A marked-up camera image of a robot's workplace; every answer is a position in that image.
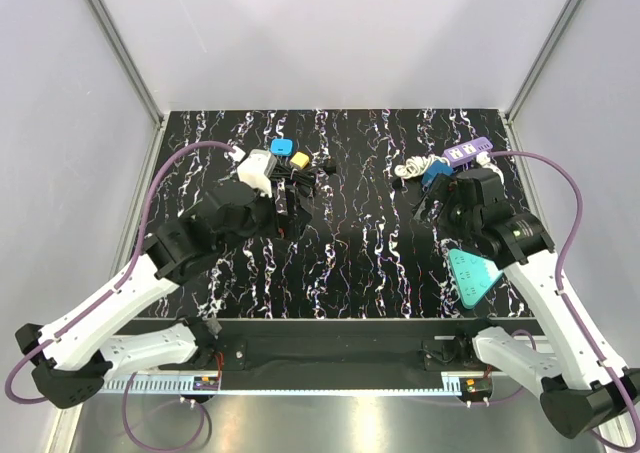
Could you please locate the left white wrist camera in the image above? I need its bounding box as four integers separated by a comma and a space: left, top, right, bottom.
236, 149, 277, 198

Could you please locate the light blue plug adapter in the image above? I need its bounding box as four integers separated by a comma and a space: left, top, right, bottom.
270, 138, 294, 157

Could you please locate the blue cube socket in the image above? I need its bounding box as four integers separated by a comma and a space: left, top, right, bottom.
421, 160, 454, 188

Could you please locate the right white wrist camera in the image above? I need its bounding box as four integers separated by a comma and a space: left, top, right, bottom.
475, 151, 504, 183

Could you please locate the teal triangular power strip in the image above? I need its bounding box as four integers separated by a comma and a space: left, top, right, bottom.
448, 249, 503, 309

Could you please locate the small yellow plug adapter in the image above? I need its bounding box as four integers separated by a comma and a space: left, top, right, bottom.
289, 151, 310, 170

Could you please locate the white coiled cable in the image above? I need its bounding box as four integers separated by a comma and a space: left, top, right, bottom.
394, 153, 444, 180

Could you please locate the purple power strip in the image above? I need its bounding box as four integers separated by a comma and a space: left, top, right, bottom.
442, 137, 493, 168

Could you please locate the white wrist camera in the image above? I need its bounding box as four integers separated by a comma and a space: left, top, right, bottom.
475, 151, 504, 183
236, 149, 277, 198

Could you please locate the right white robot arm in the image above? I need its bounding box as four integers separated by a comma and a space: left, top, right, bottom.
414, 168, 639, 438

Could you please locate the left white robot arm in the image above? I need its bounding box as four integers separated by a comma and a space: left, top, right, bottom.
15, 180, 311, 409

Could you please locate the black cable bundle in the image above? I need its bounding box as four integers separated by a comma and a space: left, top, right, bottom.
269, 160, 335, 197

